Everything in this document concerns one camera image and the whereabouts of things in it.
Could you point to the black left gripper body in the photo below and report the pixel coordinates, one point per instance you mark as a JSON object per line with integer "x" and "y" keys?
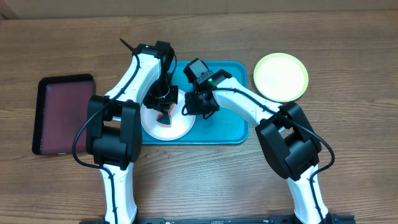
{"x": 160, "y": 96}

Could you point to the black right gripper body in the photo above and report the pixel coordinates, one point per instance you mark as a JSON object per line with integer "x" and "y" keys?
{"x": 197, "y": 106}

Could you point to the pink green sponge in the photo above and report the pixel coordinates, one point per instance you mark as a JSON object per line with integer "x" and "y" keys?
{"x": 165, "y": 118}

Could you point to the white plate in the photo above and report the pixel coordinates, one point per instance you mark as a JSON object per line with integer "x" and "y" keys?
{"x": 180, "y": 124}

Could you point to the yellow-green plate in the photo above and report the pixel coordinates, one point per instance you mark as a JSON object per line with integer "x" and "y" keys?
{"x": 281, "y": 77}

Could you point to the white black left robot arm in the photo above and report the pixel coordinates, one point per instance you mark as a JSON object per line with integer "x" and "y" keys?
{"x": 114, "y": 129}

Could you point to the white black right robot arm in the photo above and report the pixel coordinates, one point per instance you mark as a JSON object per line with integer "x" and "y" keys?
{"x": 288, "y": 142}

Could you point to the teal plastic tray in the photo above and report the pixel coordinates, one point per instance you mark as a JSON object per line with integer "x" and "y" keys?
{"x": 223, "y": 127}

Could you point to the black dark red tray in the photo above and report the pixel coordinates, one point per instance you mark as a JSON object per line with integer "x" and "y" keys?
{"x": 61, "y": 110}

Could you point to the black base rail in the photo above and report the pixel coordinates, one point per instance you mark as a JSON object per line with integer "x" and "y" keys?
{"x": 275, "y": 219}

